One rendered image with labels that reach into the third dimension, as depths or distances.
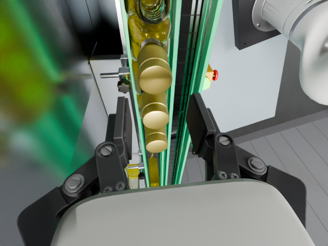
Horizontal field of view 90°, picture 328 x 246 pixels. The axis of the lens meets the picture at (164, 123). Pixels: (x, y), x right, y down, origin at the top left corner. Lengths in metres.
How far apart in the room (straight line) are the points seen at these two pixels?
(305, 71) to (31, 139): 0.58
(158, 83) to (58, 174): 0.16
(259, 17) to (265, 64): 0.30
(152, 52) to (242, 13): 0.63
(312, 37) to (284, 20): 0.12
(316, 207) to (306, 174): 0.38
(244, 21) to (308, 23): 0.25
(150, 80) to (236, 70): 0.83
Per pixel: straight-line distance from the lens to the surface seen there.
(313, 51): 0.60
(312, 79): 0.56
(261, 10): 0.80
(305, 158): 2.91
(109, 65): 0.49
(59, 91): 0.25
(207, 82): 0.59
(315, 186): 2.79
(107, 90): 0.53
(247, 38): 0.84
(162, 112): 0.20
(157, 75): 0.16
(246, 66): 0.98
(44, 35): 0.25
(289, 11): 0.69
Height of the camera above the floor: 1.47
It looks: 42 degrees down
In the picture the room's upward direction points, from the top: 171 degrees clockwise
